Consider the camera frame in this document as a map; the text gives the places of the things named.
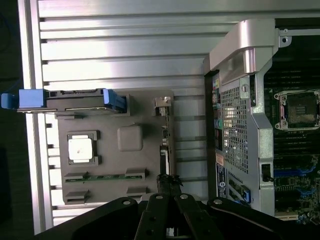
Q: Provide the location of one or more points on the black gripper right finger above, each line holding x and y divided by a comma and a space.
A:
192, 215

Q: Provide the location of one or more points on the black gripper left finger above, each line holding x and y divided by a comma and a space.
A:
152, 215

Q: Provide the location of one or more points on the green RAM stick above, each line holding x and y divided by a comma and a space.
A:
105, 177

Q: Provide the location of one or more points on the grey plastic parts rack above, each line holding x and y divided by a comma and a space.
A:
110, 160

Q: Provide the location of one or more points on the silver CPU chip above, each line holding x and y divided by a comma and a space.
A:
81, 148

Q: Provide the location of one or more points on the green motherboard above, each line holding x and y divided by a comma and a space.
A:
295, 155

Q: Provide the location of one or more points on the hard disk in blue carrier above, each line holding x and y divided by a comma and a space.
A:
75, 101

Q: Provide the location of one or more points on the CPU socket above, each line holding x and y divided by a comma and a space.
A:
298, 110

